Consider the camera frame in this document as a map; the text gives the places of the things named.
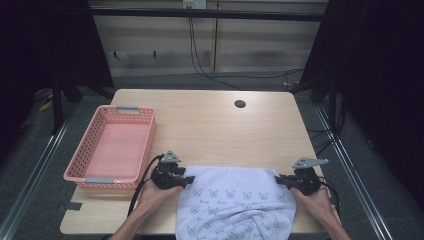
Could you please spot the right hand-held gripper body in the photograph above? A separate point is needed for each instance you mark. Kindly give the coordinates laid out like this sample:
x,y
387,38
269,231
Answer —
x,y
306,181

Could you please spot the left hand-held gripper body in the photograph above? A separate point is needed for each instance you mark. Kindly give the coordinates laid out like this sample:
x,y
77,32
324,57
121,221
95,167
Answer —
x,y
166,178

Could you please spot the white printed towel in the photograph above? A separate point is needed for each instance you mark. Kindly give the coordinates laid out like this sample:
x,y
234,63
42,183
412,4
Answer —
x,y
233,200

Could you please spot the pink plastic basket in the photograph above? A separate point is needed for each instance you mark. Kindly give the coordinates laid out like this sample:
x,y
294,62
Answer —
x,y
118,150

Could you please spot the person's left hand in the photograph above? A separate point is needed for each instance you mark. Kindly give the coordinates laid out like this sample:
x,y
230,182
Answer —
x,y
156,198

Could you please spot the person's right hand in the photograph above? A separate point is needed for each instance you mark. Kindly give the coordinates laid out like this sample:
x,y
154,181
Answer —
x,y
315,205

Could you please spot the black curtain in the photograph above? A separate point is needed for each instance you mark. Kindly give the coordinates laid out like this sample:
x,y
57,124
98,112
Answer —
x,y
383,83
40,43

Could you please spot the black metal stand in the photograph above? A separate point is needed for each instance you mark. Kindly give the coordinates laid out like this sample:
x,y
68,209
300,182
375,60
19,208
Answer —
x,y
57,100

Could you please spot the yellow floor item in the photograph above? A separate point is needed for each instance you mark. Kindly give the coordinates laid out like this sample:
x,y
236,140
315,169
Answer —
x,y
45,106

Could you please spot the black horizontal bar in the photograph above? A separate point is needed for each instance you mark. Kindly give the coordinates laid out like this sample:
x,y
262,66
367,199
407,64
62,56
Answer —
x,y
233,14

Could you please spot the metal floor rail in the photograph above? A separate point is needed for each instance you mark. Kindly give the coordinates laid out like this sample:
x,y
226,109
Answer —
x,y
353,180
30,180

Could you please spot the white wall power outlet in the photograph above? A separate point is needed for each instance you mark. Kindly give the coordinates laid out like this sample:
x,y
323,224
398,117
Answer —
x,y
195,4

